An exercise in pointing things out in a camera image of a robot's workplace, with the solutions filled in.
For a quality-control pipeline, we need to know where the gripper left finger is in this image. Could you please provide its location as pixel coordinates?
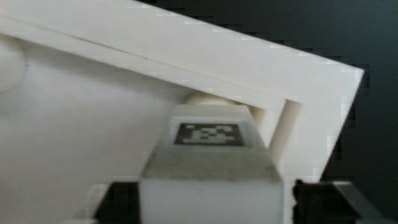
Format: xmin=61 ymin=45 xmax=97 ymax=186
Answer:
xmin=93 ymin=182 xmax=143 ymax=224

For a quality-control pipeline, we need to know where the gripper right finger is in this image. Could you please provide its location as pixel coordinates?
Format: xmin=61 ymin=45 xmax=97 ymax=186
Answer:
xmin=292 ymin=180 xmax=377 ymax=224

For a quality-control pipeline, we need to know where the white leg with tag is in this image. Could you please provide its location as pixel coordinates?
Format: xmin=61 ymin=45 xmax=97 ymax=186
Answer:
xmin=139 ymin=94 xmax=285 ymax=224

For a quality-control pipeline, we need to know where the white square tabletop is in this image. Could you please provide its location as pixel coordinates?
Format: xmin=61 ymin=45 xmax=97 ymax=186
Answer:
xmin=0 ymin=16 xmax=306 ymax=224

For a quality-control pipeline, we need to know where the white U-shaped fence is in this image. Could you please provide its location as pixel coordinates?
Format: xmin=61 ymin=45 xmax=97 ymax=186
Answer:
xmin=0 ymin=0 xmax=363 ymax=182

